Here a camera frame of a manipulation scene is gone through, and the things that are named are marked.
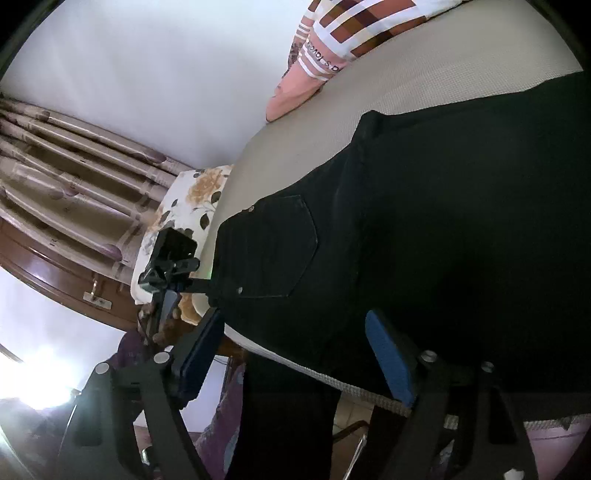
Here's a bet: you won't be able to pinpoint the plaid patterned pillow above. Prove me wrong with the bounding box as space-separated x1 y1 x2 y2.
265 0 462 123

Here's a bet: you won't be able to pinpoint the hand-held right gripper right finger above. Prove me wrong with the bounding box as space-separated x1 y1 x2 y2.
365 310 541 480

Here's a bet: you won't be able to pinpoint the floral pillow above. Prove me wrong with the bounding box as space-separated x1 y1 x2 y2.
130 165 234 324

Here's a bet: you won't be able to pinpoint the person's left hand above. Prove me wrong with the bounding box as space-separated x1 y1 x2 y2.
137 302 185 348

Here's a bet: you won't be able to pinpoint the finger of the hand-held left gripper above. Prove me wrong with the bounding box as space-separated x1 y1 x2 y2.
167 257 202 280
178 277 220 294

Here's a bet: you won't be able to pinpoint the black pants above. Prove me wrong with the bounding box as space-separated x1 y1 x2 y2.
208 71 591 480

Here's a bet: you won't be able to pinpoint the brass cabinet handle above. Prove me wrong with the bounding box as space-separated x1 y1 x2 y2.
83 281 112 308

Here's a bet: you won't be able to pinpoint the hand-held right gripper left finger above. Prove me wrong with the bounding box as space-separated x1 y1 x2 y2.
58 307 225 480

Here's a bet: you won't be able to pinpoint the brown wooden cabinet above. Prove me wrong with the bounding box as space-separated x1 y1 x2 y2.
0 217 144 330

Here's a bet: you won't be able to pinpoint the beige pleated curtain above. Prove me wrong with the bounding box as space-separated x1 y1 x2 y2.
0 95 195 278

